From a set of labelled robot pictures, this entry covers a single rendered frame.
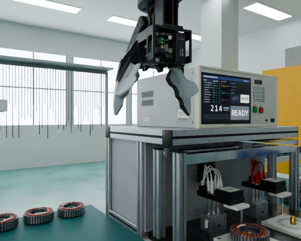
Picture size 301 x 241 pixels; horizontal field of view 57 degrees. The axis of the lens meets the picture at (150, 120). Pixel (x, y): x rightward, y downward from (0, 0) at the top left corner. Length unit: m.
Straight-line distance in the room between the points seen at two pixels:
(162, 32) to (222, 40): 4.67
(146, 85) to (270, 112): 0.51
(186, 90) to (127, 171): 0.60
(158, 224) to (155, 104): 0.45
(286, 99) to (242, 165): 3.60
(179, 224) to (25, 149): 6.37
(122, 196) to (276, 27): 6.63
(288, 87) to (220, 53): 1.23
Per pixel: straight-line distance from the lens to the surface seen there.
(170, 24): 0.46
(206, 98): 0.93
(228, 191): 0.93
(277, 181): 1.13
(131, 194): 1.04
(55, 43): 7.40
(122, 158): 1.08
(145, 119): 1.16
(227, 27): 5.29
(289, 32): 7.18
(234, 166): 1.24
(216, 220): 1.01
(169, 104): 1.03
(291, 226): 1.11
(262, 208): 1.20
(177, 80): 0.52
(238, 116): 1.05
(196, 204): 1.11
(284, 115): 4.84
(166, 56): 0.45
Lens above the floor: 1.15
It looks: level
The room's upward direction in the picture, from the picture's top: straight up
